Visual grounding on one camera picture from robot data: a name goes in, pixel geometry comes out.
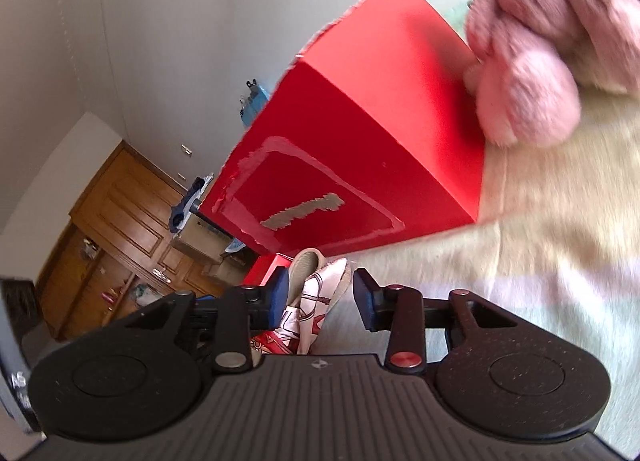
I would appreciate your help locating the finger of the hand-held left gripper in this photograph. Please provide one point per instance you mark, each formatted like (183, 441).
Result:
(203, 300)

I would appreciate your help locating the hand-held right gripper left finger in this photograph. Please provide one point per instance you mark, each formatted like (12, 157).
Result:
(281, 298)

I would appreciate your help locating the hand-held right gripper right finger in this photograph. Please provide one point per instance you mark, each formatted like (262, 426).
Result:
(364, 301)

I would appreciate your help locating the small red gift box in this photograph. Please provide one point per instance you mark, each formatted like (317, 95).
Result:
(262, 268)

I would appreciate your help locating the large red cardboard box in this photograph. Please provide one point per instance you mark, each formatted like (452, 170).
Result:
(360, 141)

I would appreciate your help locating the blue patterned mat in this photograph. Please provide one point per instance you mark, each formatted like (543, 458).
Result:
(234, 245)

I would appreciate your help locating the brown cardboard box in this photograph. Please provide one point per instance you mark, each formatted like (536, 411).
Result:
(200, 236)

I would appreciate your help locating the dark blue cloth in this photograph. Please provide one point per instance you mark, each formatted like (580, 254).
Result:
(177, 216)

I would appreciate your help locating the grey cylinder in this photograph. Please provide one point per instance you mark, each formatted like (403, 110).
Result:
(194, 204)

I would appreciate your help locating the wooden wardrobe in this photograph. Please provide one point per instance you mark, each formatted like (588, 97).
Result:
(125, 221)

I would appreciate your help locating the cream blanket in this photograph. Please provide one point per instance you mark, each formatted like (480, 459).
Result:
(550, 241)

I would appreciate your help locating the blue bag with clips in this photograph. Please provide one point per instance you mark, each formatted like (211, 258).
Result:
(255, 103)

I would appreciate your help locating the green bedsheet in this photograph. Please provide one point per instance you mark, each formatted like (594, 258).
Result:
(456, 18)

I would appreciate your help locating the pink plush toy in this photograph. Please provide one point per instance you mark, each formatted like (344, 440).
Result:
(525, 16)

